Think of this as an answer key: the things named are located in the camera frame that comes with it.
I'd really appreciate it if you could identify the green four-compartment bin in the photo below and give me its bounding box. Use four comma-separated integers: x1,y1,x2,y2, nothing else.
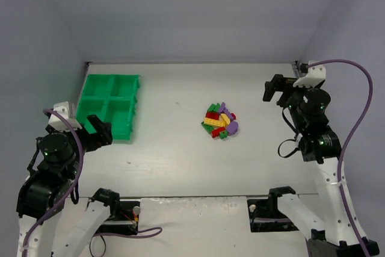
76,74,140,143

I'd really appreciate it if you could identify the large purple rounded lego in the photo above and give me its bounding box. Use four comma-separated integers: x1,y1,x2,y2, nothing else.
226,120,239,135

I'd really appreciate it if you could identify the red lego block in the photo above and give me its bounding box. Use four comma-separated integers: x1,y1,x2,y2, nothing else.
211,127,226,138

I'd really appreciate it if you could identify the long yellow lego plate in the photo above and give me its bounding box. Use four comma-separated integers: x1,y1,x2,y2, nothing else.
203,117,226,128

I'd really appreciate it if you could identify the purple cable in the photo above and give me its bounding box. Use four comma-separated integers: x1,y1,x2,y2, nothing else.
308,59,374,257
22,108,85,257

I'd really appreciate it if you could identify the purple curved lego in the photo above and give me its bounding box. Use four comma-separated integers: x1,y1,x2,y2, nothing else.
223,108,233,120
218,102,226,113

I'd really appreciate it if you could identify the green curved lego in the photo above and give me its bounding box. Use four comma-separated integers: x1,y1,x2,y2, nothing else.
207,103,221,113

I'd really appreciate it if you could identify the green lego brick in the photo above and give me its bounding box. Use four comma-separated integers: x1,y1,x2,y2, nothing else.
201,122,215,134

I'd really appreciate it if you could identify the yellow curved lego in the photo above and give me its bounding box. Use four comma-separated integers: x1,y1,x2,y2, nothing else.
221,113,231,126

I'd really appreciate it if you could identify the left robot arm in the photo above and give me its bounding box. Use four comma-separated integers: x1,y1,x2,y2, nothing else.
16,109,120,256

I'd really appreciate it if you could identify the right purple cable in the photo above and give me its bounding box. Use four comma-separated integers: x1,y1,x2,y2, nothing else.
308,59,374,257

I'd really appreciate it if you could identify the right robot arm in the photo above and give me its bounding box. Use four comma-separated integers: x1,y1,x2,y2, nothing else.
263,74,380,256

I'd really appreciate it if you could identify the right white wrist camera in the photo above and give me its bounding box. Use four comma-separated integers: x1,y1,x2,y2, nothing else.
293,61,326,88

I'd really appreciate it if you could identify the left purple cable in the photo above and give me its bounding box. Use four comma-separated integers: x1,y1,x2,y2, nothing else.
22,108,85,257

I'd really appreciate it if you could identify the red lego brick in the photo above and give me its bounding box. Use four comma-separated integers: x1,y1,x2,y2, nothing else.
205,112,220,120

